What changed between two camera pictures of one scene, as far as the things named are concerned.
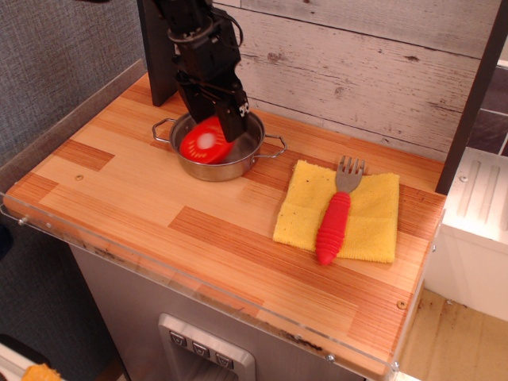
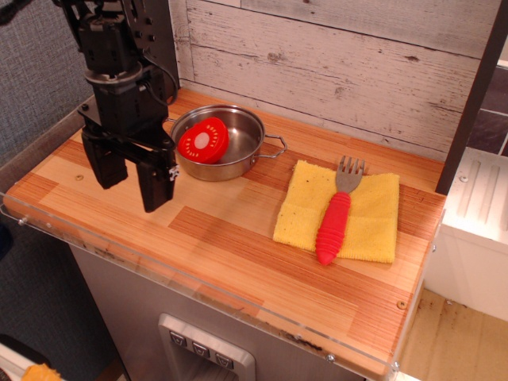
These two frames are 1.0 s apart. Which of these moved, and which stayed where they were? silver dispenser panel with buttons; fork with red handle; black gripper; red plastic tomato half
Moved: black gripper
Stayed: fork with red handle; silver dispenser panel with buttons; red plastic tomato half
